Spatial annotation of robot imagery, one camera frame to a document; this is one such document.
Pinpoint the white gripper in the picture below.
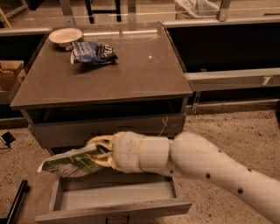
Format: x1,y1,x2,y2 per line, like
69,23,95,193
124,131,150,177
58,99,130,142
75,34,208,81
87,131,174,177

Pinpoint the green jalapeno chip bag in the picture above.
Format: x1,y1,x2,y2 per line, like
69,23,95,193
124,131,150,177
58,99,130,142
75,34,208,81
38,143,110,178

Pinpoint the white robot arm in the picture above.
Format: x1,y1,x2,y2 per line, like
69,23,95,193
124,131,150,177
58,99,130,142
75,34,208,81
87,131,280,224

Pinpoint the open grey middle drawer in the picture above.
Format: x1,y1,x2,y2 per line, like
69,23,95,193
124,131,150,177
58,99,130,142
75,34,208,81
36,168,192,224

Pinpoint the grey top drawer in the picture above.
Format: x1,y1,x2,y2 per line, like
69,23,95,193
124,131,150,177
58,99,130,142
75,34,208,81
29,113,186,148

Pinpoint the blue chip bag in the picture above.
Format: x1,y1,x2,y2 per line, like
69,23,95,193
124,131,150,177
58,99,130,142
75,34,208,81
70,42,118,65

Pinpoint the clear trash bag bin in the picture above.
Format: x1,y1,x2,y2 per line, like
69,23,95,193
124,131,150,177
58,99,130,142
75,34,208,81
174,0,219,20

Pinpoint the black pole on floor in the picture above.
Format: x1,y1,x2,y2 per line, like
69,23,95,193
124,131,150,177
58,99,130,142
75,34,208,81
6,179,30,224

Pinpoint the white bowl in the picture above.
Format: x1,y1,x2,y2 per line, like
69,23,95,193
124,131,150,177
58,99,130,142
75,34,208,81
49,28,83,47

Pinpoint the cardboard box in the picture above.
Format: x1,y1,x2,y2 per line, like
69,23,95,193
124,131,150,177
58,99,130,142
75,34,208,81
0,60,26,91

